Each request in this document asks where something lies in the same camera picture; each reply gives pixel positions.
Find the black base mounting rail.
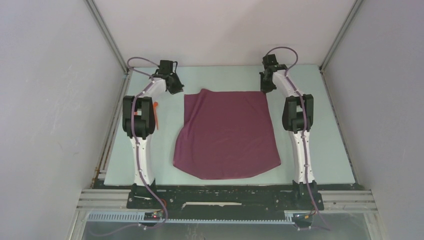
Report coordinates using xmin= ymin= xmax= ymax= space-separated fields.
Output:
xmin=126 ymin=185 xmax=324 ymax=220

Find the white cable duct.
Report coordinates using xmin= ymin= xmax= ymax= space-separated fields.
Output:
xmin=86 ymin=211 xmax=294 ymax=225

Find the maroon cloth napkin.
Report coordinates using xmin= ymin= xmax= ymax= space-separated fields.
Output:
xmin=173 ymin=89 xmax=281 ymax=180

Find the orange plastic spoon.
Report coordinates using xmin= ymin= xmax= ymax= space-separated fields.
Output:
xmin=153 ymin=101 xmax=159 ymax=130

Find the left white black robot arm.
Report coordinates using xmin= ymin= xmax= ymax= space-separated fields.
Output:
xmin=122 ymin=60 xmax=184 ymax=208

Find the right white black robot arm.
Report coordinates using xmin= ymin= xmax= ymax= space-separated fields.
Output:
xmin=259 ymin=53 xmax=318 ymax=209

